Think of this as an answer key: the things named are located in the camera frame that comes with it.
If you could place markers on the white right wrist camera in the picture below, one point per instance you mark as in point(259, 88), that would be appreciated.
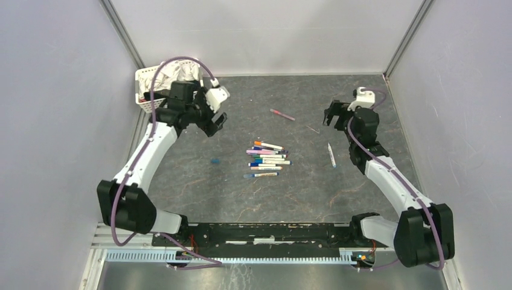
point(363, 98)

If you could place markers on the clear capped blue marker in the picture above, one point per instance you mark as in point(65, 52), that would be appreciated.
point(259, 175)

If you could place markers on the green capped marker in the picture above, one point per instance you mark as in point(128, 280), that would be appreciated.
point(273, 161)

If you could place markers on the orange capped white marker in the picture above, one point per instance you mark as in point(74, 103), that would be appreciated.
point(267, 145)

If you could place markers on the white crumpled cloth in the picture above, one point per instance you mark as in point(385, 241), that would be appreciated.
point(179, 70)

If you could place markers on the white plastic basket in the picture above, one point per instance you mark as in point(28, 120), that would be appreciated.
point(144, 101)

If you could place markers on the navy capped white marker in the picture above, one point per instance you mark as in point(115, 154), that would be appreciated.
point(261, 165)

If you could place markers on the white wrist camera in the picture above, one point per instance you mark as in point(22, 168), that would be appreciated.
point(363, 98)
point(216, 95)

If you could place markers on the peach capped marker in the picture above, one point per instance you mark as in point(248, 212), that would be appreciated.
point(266, 167)

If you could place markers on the red capped pink marker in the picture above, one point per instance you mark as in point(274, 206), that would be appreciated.
point(276, 112)

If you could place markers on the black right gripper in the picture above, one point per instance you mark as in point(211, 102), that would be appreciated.
point(338, 109)

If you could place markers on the pink highlighter marker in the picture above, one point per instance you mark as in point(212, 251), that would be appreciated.
point(261, 152)

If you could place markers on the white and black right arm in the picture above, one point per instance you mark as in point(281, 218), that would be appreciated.
point(424, 232)

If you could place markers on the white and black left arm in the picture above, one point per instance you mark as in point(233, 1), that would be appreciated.
point(124, 200)

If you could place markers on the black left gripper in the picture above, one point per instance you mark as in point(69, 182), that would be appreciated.
point(212, 128)

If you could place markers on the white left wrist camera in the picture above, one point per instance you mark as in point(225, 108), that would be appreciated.
point(216, 95)

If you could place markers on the blue capped white marker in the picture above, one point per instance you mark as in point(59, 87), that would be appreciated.
point(331, 155)

